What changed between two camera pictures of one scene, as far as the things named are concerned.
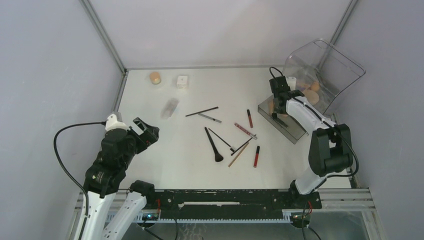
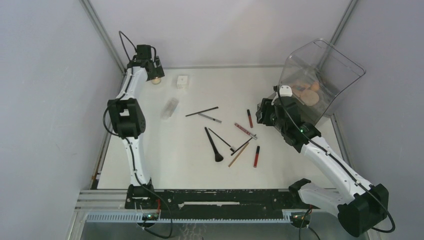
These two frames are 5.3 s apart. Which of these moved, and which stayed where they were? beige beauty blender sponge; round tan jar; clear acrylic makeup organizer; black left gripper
Moved: black left gripper
Stayed: round tan jar; clear acrylic makeup organizer; beige beauty blender sponge
